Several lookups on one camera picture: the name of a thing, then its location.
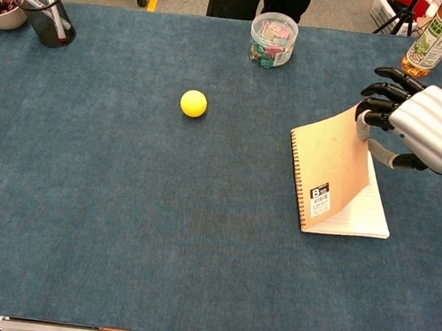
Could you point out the amber tea bottle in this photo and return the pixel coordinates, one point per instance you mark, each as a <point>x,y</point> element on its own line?
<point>435,42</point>

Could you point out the yellow ball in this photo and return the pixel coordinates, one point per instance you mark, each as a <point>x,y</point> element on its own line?
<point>193,103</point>

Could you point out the white plastic crate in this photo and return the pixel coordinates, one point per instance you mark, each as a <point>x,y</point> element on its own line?
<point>383,10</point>

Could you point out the black mesh pen holder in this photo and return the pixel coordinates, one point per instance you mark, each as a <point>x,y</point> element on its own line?
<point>52,23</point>

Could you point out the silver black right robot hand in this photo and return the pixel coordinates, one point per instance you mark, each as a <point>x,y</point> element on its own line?
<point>434,128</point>

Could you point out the black tripod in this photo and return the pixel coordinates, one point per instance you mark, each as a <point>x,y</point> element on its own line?
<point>399,16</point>

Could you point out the yellow spiral notebook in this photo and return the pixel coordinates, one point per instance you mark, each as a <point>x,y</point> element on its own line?
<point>331,173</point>

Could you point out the blue table mat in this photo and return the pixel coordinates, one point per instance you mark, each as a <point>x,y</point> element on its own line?
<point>161,206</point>

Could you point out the clear jar of binder clips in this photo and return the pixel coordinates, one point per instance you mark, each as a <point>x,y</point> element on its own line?
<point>273,40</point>

